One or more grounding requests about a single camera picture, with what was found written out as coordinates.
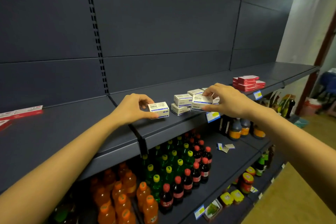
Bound person's left hand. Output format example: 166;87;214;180
110;93;159;127

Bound person's right hand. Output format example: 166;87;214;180
202;83;259;119

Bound stack of red boxes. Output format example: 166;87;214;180
232;75;266;93

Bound white blue paperclip boxes group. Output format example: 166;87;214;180
170;88;221;117

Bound dark grey metal shelf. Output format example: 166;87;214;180
0;0;321;224

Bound red and white boxes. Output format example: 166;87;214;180
0;105;44;131

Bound person's right forearm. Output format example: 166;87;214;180
249;105;336;214

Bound person's left forearm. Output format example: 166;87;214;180
0;112;119;224

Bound dark sauce jug orange label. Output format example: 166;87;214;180
252;124;266;139
228;118;243;141
240;118;251;138

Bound cluster of assorted bottles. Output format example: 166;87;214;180
262;92;297;120

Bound brown glass bottle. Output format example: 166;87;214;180
267;144;276;168

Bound group of yellow-capped green bottles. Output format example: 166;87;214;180
141;135;197;204

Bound red white plastic bag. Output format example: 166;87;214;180
299;97;322;117

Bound group of orange soda bottles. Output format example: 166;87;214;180
89;162;160;224

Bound group of red-capped cola bottles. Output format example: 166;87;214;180
158;128;214;214

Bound blue chair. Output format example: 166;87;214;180
318;70;336;96

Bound grey plastic stool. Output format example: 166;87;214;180
326;100;336;117

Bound white green snack packet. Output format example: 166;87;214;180
203;199;223;222

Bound small blue yellow price tag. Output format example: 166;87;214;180
194;204;206;220

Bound brown wooden door frame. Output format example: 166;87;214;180
294;14;336;116

